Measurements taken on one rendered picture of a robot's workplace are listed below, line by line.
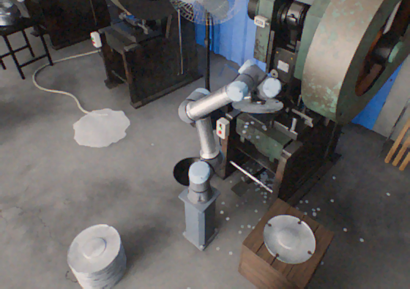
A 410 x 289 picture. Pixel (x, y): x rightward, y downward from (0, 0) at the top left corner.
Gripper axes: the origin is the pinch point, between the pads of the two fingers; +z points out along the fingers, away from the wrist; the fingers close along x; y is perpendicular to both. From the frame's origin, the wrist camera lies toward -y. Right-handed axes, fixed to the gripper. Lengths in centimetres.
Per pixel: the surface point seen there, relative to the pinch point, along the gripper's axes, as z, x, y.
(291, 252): 12, 85, -14
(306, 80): -28.5, -2.7, -15.2
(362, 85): 2, -3, -59
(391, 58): -29, -11, -56
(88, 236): 40, 72, 101
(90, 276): 29, 91, 97
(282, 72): 19.0, -17.4, -21.3
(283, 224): 24, 73, -15
